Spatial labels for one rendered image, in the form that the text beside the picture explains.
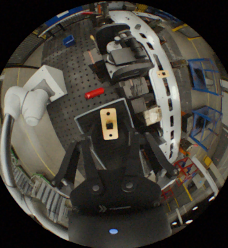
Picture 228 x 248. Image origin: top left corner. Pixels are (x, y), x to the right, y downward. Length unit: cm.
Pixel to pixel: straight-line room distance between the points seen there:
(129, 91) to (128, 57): 13
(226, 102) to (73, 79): 833
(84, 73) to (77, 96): 19
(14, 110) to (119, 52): 54
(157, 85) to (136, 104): 19
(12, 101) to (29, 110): 15
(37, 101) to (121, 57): 48
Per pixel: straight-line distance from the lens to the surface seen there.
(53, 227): 33
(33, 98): 56
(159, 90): 45
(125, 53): 25
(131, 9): 92
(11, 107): 55
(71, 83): 74
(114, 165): 32
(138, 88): 31
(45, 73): 63
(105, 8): 54
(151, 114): 34
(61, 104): 79
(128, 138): 16
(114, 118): 22
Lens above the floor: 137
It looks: 68 degrees down
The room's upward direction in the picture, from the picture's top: 169 degrees clockwise
